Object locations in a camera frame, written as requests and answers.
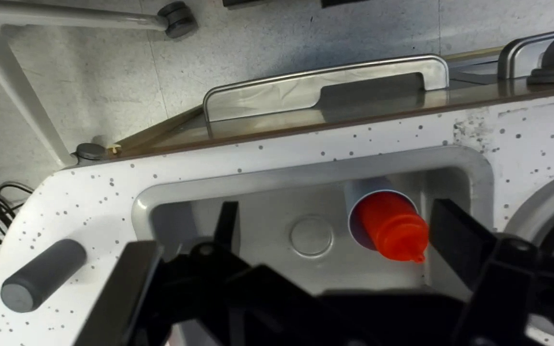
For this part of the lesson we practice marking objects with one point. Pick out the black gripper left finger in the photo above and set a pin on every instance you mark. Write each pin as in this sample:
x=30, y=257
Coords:
x=120, y=295

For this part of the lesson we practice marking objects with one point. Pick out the grey cylindrical peg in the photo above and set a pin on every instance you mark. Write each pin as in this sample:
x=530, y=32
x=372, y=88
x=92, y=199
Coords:
x=43, y=276

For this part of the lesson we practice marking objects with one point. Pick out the red plastic bottle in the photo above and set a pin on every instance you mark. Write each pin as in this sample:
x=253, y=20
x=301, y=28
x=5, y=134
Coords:
x=394, y=224

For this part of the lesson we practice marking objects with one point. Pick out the black caster wheel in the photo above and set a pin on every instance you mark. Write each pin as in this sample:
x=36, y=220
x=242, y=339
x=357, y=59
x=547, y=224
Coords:
x=178, y=20

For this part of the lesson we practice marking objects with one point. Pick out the white metal frame leg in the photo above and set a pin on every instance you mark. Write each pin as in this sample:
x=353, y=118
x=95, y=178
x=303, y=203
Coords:
x=28, y=78

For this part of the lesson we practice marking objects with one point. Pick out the white speckled countertop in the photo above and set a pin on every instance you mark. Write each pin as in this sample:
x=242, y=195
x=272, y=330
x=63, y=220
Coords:
x=86, y=205

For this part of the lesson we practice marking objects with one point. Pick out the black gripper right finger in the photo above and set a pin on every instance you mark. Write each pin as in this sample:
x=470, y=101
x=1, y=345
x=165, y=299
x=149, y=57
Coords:
x=461, y=224

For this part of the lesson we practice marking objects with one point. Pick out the silver toy sink basin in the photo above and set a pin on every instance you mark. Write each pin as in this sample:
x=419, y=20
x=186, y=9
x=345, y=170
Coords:
x=259, y=212

